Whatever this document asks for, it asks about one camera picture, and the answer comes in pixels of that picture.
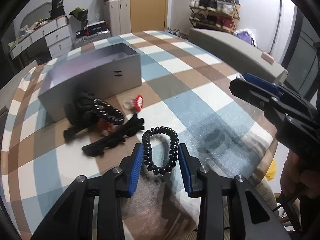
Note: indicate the black long banana hair clip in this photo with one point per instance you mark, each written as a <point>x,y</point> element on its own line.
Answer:
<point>129,129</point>

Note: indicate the grey open cardboard box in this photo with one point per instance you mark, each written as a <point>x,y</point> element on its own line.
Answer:
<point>104,72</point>

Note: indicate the black claw hair clip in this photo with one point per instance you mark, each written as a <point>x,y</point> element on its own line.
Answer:
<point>80,110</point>

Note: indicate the red white small hair clip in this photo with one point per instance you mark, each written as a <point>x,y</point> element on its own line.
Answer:
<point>134,103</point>

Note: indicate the red black box on suitcase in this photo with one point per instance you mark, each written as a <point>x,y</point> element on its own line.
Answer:
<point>96,27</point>

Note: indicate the wooden shoe rack with shoes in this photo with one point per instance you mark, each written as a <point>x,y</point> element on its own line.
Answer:
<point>219,15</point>

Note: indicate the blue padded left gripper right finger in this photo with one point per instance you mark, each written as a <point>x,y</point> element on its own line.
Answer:
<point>198,180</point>

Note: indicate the silver aluminium suitcase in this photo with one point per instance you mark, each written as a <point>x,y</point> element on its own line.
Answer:
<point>82,41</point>

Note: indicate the purple bag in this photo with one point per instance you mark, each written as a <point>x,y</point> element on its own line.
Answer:
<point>247,35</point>

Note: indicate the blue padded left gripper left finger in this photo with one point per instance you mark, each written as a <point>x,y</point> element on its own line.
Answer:
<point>122,180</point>

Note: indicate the black bag on desk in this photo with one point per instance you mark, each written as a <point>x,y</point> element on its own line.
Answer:
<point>57,9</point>

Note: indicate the person's right hand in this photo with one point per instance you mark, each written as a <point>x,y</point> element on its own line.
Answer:
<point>292,175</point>

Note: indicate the plaid checkered bed sheet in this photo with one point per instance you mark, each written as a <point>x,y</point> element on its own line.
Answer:
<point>183,86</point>

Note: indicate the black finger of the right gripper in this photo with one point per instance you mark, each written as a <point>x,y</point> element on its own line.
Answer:
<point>250,93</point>

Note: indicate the wooden bedroom door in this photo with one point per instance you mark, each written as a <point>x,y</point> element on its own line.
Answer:
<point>148,15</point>

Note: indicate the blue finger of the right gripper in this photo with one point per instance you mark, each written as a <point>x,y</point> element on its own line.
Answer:
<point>270,87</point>

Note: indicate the white upright suitcase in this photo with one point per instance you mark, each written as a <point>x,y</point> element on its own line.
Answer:
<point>117,16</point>

